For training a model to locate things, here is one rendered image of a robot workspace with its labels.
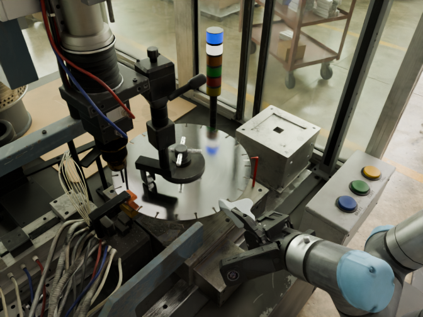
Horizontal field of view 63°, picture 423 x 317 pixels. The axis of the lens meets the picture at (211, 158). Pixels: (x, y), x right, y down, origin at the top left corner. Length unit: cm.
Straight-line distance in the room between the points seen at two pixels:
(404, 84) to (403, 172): 159
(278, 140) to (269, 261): 45
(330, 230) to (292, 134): 32
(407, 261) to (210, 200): 38
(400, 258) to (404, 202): 165
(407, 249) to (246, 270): 26
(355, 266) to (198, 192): 37
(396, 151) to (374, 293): 214
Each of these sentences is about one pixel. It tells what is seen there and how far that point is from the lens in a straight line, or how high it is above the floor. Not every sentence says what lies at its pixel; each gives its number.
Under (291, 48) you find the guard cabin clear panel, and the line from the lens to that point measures 107.
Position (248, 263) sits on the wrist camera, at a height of 97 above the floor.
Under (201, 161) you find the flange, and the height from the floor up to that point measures 96.
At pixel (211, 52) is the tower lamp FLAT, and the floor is 111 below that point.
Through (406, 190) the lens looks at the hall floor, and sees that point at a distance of 239.
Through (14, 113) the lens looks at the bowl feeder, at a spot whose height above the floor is 84.
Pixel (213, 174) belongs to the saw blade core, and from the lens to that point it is 81.
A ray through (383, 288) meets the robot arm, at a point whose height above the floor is 107.
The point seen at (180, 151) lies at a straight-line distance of 79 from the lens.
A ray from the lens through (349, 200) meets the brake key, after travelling 88.
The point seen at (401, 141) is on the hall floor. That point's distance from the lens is 276.
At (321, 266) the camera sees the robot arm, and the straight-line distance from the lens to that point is 56.
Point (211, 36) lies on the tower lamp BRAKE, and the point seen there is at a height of 115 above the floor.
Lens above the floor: 152
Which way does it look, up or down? 42 degrees down
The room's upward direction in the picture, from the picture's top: 1 degrees clockwise
